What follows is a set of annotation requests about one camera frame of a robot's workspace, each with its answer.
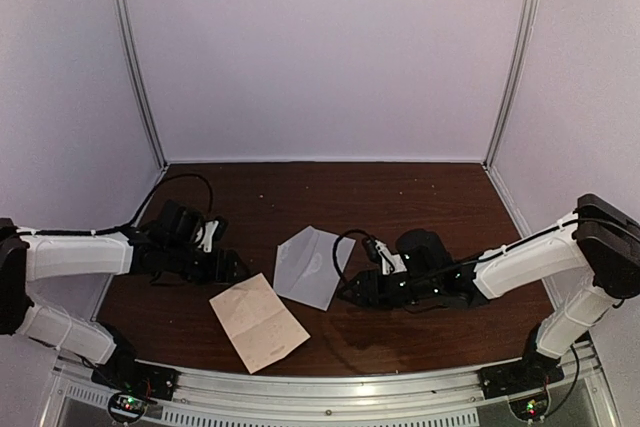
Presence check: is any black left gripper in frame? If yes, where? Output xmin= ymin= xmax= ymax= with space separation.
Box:
xmin=165 ymin=242 xmax=251 ymax=287

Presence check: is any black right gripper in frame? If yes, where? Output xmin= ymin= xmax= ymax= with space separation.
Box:
xmin=336 ymin=270 xmax=439 ymax=312

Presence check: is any grey envelope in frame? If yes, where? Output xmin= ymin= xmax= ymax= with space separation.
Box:
xmin=273 ymin=226 xmax=340 ymax=311

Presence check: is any beige paper sheet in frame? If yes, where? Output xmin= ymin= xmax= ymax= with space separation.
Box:
xmin=209 ymin=274 xmax=310 ymax=374

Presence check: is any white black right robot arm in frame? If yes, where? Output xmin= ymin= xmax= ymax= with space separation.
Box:
xmin=336 ymin=194 xmax=639 ymax=397

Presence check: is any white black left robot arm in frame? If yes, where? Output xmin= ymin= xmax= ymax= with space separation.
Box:
xmin=1 ymin=200 xmax=250 ymax=391

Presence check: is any left green circuit board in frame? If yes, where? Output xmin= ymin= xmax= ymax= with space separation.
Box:
xmin=107 ymin=392 xmax=149 ymax=424

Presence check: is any green circuit board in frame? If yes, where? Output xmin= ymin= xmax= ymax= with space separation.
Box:
xmin=107 ymin=392 xmax=149 ymax=424
xmin=509 ymin=395 xmax=550 ymax=423

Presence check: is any right green circuit board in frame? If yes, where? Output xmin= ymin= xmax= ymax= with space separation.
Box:
xmin=509 ymin=395 xmax=550 ymax=423

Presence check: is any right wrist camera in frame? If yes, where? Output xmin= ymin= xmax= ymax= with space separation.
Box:
xmin=362 ymin=237 xmax=405 ymax=276

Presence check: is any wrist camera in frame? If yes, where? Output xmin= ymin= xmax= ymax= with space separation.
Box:
xmin=362 ymin=237 xmax=405 ymax=276
xmin=199 ymin=216 xmax=228 ymax=253

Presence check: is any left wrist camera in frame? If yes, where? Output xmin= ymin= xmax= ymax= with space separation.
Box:
xmin=199 ymin=216 xmax=228 ymax=253

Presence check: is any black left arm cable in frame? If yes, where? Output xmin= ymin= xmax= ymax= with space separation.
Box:
xmin=14 ymin=174 xmax=216 ymax=238

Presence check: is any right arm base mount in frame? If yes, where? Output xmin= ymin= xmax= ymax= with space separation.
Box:
xmin=478 ymin=361 xmax=564 ymax=399

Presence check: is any aluminium front table rail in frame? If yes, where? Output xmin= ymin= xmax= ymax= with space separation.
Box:
xmin=36 ymin=345 xmax=622 ymax=426

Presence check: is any aluminium left corner post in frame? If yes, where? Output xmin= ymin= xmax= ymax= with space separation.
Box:
xmin=114 ymin=0 xmax=167 ymax=169

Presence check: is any aluminium corner post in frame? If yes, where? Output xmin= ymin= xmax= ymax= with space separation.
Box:
xmin=483 ymin=0 xmax=539 ymax=170
xmin=114 ymin=0 xmax=167 ymax=169

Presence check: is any aluminium right corner post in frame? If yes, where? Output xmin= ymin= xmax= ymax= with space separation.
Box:
xmin=483 ymin=0 xmax=539 ymax=170

